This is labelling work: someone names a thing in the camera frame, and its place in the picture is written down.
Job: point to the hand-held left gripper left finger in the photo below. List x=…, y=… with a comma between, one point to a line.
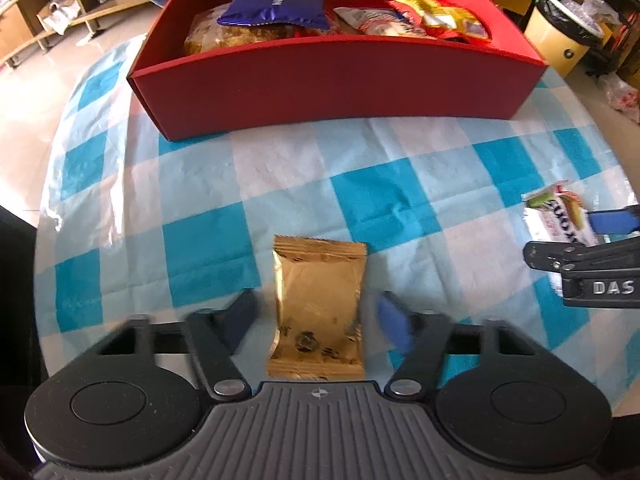
x=240, y=317

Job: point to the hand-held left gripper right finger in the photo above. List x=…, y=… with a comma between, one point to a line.
x=395, y=322

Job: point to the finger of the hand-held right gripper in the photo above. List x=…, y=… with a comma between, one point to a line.
x=615, y=220
x=575, y=256

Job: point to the white green red snack packet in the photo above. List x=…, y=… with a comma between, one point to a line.
x=550, y=215

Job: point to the gold snack packet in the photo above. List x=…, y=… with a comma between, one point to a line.
x=315, y=300

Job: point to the red cardboard box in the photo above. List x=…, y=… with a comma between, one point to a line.
x=325, y=85

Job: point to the red yellow snack packet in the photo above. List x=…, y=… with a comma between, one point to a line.
x=440, y=17

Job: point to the yellow crispy snack clear packet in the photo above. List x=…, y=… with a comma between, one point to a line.
x=225, y=37

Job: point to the white bun clear packet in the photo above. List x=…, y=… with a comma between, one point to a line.
x=375, y=22

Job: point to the purple wafer packet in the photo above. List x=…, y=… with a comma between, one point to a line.
x=275, y=2

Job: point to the white plastic bag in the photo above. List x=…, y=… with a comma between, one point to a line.
x=622, y=95

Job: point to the blue white checkered tablecloth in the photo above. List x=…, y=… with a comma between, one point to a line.
x=450, y=170

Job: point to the black metal rack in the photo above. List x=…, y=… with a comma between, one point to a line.
x=607, y=55

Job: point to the yellow trash bin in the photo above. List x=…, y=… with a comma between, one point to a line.
x=555, y=45

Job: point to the black furniture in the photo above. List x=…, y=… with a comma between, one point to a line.
x=20, y=310

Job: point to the white paper bag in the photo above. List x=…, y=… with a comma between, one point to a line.
x=57, y=17

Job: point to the wooden TV cabinet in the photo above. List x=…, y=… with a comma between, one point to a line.
x=20, y=30

